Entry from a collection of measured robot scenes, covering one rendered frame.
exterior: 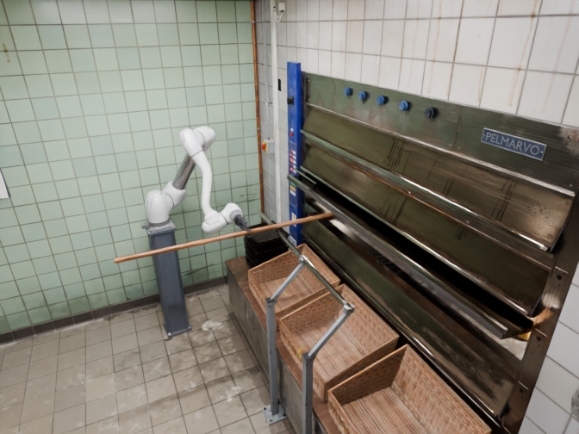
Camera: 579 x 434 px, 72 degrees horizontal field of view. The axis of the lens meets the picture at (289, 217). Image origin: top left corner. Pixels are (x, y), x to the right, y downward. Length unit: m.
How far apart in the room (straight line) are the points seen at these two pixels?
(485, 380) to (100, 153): 2.95
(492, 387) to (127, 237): 2.92
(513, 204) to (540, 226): 0.13
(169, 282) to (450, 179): 2.35
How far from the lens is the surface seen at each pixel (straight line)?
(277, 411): 3.00
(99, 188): 3.56
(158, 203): 3.09
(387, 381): 2.40
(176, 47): 3.42
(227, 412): 3.08
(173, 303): 3.51
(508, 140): 1.61
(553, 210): 1.55
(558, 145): 1.51
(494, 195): 1.66
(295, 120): 2.89
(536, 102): 1.53
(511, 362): 1.88
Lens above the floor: 2.39
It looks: 26 degrees down
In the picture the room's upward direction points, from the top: 1 degrees counter-clockwise
